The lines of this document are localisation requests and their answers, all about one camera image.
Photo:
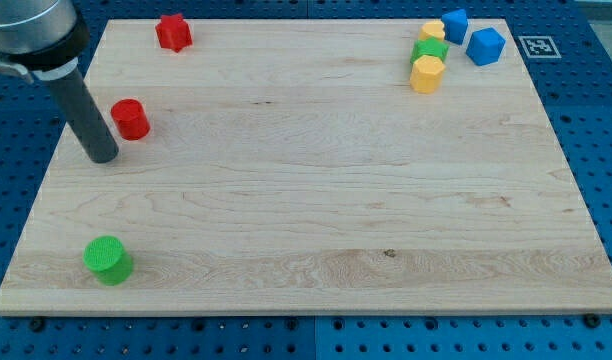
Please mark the yellow heart block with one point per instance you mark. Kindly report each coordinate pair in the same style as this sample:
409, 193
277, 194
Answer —
432, 29

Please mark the red cylinder block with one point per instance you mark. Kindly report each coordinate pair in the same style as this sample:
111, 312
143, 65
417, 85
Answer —
130, 119

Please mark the yellow hexagon block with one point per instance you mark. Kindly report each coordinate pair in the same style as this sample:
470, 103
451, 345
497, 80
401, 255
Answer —
427, 73

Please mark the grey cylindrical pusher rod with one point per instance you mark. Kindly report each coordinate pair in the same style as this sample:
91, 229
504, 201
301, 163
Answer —
83, 117

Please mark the white fiducial marker tag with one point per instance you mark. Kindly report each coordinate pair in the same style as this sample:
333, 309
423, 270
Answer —
539, 47

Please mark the wooden board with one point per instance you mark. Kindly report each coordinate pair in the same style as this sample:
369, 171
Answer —
290, 169

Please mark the green star block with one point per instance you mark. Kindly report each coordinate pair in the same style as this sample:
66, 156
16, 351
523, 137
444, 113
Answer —
429, 47

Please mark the green cylinder block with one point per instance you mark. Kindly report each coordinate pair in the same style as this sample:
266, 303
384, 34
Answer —
106, 258

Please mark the blue cube block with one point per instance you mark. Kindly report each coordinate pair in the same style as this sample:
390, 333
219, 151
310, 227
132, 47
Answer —
485, 46

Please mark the blue pentagon block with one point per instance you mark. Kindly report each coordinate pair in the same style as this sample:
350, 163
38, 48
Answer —
455, 25

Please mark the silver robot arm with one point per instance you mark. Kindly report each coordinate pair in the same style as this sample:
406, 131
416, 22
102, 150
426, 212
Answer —
42, 39

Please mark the red star block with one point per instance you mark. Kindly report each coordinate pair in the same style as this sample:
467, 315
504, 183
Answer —
173, 32

